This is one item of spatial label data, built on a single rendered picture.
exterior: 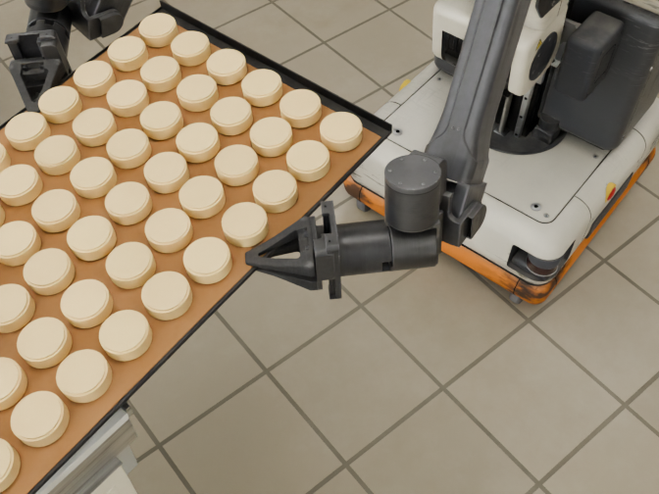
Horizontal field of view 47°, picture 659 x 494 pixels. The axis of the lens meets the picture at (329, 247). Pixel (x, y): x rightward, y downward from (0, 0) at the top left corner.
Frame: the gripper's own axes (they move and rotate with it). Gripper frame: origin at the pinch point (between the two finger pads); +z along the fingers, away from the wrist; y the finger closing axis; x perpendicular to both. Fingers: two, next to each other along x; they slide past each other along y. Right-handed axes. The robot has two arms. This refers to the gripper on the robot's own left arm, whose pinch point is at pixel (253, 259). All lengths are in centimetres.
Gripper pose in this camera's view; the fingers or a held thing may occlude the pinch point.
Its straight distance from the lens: 83.0
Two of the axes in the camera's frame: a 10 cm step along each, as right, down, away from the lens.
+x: -1.0, -8.1, 5.7
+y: 0.3, 5.7, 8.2
